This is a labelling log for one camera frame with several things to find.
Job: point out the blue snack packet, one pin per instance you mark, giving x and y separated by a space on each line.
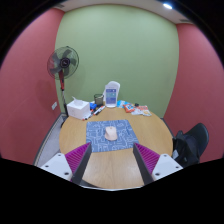
120 103

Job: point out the orange and white snack packet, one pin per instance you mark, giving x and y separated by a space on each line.
145 111

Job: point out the acrylic sign stand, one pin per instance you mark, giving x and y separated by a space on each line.
111 95

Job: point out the white wall outlet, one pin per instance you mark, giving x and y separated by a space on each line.
54 105

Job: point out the black mesh pen cup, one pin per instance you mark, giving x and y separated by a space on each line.
98 100

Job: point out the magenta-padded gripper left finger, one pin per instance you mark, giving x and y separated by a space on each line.
76 157

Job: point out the blue patterned mouse pad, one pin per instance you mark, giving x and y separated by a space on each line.
95 136

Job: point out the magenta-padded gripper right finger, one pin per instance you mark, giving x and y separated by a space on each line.
150 158

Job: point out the round ceiling light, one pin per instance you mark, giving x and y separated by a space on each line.
167 6

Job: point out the black standing fan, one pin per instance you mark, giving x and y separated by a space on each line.
63 62

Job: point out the black office chair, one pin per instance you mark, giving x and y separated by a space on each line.
200 135

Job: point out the beige computer mouse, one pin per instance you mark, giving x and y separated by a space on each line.
111 133

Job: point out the blue whiteboard eraser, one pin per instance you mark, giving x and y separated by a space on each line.
93 106

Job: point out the white red-capped marker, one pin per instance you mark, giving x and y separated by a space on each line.
88 116
99 110

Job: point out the white tissue box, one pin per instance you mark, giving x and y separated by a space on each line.
78 109

